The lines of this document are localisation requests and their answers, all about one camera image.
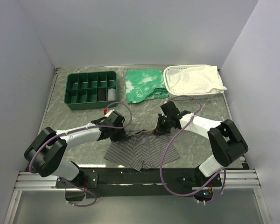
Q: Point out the white plastic basket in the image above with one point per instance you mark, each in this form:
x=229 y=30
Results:
x=191 y=94

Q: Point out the green white patterned underwear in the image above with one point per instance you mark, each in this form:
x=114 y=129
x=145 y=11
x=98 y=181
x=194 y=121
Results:
x=143 y=85

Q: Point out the white cloth in basket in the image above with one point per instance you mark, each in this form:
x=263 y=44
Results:
x=196 y=79

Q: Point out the green compartment organizer tray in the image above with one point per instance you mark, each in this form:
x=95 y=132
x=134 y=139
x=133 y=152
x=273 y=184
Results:
x=81 y=89

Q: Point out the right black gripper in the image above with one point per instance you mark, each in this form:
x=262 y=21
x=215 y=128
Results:
x=160 y=130

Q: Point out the rolled black underwear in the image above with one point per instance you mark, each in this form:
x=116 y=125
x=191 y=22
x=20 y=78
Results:
x=101 y=94

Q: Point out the rolled grey striped underwear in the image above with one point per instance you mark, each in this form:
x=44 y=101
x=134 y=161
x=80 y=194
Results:
x=111 y=94

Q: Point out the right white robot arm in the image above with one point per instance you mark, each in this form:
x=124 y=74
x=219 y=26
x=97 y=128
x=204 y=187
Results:
x=227 y=143

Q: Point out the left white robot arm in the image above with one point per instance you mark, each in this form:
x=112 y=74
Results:
x=45 y=154

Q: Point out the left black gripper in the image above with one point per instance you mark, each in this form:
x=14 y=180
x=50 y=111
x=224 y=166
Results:
x=121 y=134

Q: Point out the aluminium frame rail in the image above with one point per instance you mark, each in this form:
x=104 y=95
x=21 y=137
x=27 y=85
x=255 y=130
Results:
x=27 y=181

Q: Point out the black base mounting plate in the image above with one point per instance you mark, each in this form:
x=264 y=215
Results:
x=107 y=182

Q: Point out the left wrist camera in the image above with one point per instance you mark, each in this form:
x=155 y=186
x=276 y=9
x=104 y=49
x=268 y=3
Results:
x=108 y=113

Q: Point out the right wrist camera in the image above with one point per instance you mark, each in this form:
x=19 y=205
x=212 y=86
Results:
x=169 y=109

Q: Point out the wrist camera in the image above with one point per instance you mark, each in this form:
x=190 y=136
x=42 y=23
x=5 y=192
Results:
x=169 y=109
x=108 y=113

